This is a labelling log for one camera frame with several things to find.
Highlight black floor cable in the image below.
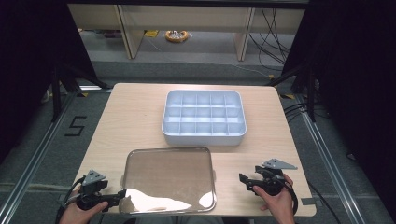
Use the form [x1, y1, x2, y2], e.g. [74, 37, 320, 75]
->
[305, 179, 345, 224]

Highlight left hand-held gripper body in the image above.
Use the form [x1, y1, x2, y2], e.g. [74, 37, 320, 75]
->
[76, 169, 110, 212]

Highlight yellow tape roll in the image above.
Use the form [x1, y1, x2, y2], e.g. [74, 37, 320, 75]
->
[164, 29, 191, 44]

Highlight black metal stand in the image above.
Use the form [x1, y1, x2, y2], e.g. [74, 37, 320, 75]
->
[266, 63, 318, 123]
[50, 61, 110, 123]

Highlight shiny metal tray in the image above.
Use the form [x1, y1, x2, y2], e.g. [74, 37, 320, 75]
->
[118, 146, 218, 216]

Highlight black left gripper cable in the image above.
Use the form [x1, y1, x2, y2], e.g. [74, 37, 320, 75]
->
[55, 175, 87, 224]

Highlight black floor cables by stand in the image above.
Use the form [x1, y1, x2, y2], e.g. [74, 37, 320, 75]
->
[282, 102, 328, 123]

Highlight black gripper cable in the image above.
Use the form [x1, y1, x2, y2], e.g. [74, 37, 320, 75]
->
[55, 175, 87, 224]
[274, 175, 300, 217]

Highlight black curtain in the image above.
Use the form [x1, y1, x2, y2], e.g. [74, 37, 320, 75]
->
[281, 0, 396, 218]
[0, 0, 99, 164]

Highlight aluminium floor rail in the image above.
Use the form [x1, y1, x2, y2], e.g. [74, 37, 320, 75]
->
[294, 93, 366, 224]
[0, 91, 80, 224]

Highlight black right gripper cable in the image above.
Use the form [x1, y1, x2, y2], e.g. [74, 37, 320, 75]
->
[274, 175, 300, 217]

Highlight person's right hand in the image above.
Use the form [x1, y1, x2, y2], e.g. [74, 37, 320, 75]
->
[252, 173, 296, 224]

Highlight light wooden desk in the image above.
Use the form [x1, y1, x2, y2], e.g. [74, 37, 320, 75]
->
[67, 3, 306, 62]

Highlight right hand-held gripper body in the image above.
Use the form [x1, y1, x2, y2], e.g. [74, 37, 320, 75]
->
[255, 158, 299, 197]

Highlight bundle of black hanging cables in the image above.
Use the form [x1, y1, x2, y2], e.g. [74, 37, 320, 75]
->
[247, 7, 296, 71]

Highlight person's left hand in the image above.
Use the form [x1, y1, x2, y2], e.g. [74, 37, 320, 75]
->
[59, 186, 109, 224]

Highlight white compartment box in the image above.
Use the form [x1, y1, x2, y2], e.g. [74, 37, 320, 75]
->
[161, 89, 248, 147]

